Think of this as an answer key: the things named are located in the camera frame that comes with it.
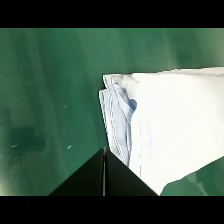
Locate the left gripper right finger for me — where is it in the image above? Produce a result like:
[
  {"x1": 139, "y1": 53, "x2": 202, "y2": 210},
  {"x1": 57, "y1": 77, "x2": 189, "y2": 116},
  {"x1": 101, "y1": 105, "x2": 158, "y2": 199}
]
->
[{"x1": 103, "y1": 147, "x2": 159, "y2": 197}]

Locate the pale blue shirt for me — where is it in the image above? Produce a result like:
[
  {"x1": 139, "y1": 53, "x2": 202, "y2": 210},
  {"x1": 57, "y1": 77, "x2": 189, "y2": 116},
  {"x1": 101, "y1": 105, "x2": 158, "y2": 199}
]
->
[{"x1": 98, "y1": 66, "x2": 224, "y2": 196}]

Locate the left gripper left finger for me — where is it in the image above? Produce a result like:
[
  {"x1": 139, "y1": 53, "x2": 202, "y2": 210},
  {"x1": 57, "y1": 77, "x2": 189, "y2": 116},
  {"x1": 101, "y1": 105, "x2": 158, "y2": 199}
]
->
[{"x1": 49, "y1": 147, "x2": 107, "y2": 197}]

